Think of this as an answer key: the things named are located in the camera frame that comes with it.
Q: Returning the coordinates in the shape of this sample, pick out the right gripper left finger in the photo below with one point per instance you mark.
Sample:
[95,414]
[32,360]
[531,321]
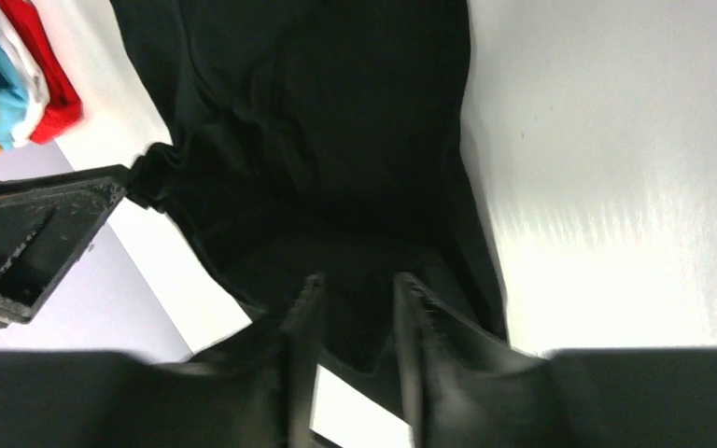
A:
[254,389]

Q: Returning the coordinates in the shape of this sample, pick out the folded red t shirt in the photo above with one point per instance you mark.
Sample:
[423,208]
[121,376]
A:
[64,109]

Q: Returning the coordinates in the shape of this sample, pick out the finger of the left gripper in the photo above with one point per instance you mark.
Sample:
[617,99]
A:
[46,224]

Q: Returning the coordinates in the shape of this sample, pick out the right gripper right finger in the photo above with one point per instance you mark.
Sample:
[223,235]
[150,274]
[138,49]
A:
[462,387]

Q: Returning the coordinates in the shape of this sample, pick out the black t shirt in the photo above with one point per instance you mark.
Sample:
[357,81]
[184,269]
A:
[317,137]

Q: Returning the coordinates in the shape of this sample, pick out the folded white t shirt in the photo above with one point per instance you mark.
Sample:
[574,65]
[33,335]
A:
[35,91]

